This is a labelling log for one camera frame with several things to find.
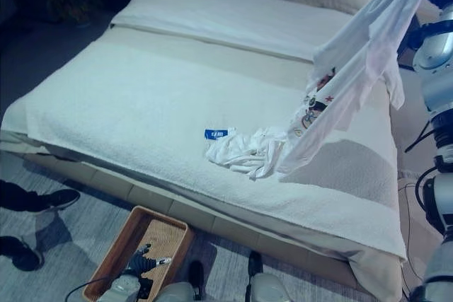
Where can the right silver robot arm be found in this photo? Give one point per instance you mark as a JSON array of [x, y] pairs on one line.
[[433, 54]]

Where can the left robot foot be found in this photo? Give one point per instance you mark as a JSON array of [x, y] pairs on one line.
[[197, 279]]

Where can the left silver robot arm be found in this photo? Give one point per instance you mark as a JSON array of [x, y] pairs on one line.
[[124, 286]]

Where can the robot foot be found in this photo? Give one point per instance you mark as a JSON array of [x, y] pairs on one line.
[[197, 279], [255, 266]]

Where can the white duvet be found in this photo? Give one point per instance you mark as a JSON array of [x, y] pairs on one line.
[[219, 15]]

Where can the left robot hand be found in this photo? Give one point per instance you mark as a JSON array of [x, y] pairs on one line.
[[141, 263]]

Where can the white fluffy blanket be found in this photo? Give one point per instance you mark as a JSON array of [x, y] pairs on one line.
[[141, 111]]

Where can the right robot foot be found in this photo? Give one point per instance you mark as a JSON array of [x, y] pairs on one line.
[[255, 266]]

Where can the white cartoon print t-shirt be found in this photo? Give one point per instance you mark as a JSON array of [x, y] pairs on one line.
[[357, 68]]

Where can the beige bed sheet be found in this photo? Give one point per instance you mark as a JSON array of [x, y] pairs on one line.
[[212, 47]]

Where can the right silver robot leg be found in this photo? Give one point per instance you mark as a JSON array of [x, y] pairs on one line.
[[267, 288]]

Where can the person's foot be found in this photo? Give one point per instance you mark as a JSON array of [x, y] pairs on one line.
[[53, 199], [21, 254]]

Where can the crumpled white garment blue tag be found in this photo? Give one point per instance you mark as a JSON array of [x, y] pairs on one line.
[[255, 155]]

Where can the left silver robot leg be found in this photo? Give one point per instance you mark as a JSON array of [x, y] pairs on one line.
[[177, 292]]

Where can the brown wicker basket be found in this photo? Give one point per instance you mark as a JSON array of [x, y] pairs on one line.
[[117, 259]]

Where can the silver robot leg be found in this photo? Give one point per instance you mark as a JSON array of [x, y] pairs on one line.
[[177, 292], [267, 288]]

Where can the beige upholstered bed frame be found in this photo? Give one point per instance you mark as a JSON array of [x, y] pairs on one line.
[[148, 196]]

